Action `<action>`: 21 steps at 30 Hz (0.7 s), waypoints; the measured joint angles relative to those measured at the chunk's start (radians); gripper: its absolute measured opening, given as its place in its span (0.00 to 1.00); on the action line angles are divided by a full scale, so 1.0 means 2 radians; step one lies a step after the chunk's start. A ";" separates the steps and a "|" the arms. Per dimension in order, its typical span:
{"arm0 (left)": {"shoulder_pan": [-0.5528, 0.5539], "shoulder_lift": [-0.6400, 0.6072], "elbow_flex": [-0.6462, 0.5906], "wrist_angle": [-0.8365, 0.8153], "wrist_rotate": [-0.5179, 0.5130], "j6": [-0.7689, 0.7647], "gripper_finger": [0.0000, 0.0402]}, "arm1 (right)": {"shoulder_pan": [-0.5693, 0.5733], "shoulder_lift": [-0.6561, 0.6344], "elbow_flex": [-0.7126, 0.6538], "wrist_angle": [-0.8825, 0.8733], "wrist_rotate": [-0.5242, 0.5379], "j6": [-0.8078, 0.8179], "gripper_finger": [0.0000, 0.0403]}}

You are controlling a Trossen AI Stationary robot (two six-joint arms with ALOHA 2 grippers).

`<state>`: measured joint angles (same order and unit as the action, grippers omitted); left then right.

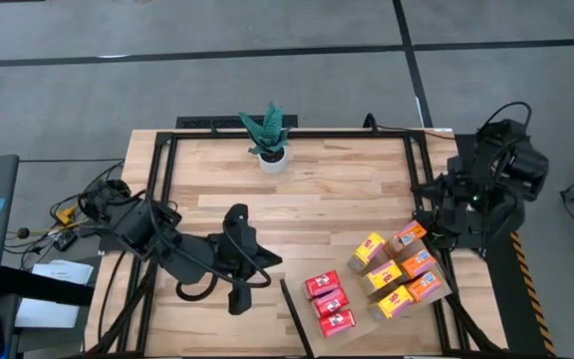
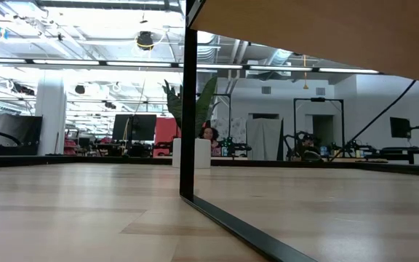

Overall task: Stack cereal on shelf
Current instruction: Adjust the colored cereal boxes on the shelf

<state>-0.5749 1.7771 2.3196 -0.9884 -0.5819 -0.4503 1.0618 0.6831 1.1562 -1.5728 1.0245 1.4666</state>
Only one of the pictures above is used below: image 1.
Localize black stand bar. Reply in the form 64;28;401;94
0;266;94;308

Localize white paper sheets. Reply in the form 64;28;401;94
15;258;95;330

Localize black power adapter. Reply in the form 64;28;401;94
52;229;79;253

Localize orange Frosted Mini-Wheats box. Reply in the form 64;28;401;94
385;219;428;256
399;247;438;279
406;270;444;302

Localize black cable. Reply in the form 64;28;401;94
363;112;456;140

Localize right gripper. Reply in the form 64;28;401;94
410;169;478;230

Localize black mat with hazard stripe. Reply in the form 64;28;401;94
453;133;558;358

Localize green plant in white pot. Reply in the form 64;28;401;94
238;102;292;176

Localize red Froot Loops cereal box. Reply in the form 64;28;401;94
318;308;357;339
311;287;351;319
303;270;342;300

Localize yellow Corn Pops cereal box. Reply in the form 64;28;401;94
359;259;405;296
368;284;417;320
346;231;388;273

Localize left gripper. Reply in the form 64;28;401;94
218;202;284;316

